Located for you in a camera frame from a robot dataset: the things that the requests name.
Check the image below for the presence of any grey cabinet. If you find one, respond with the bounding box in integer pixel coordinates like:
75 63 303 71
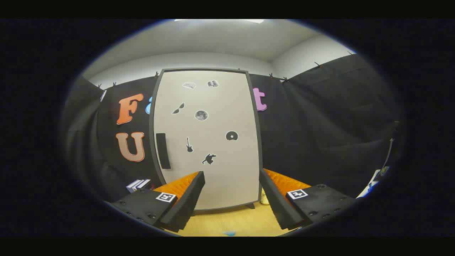
149 68 263 215

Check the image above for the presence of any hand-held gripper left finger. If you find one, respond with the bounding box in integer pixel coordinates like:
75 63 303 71
111 171 206 233

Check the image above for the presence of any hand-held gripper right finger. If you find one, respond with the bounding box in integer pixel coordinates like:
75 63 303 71
259 168 356 230

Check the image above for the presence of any white cabinet door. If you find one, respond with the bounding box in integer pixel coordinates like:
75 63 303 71
154 70 260 210

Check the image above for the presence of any white side table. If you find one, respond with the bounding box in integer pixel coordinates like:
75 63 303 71
357 170 380 198

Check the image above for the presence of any black door handle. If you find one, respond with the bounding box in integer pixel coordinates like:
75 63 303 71
156 133 171 169

